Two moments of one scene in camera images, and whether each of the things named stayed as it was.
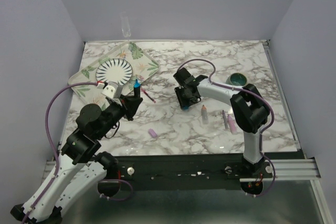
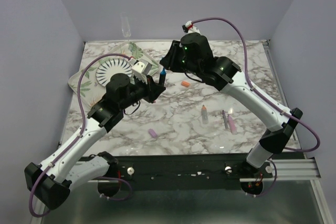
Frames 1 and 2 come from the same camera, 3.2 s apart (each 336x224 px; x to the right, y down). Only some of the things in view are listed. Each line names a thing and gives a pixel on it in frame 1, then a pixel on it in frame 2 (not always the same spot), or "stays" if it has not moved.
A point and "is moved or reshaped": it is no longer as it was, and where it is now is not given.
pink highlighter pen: (232, 125) stays
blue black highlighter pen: (137, 86) is moved or reshaped
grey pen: (224, 119) stays
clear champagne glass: (125, 25) stays
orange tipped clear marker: (205, 116) stays
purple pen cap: (151, 131) stays
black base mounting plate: (193, 172) stays
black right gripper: (182, 102) → (168, 61)
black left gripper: (130, 106) → (153, 89)
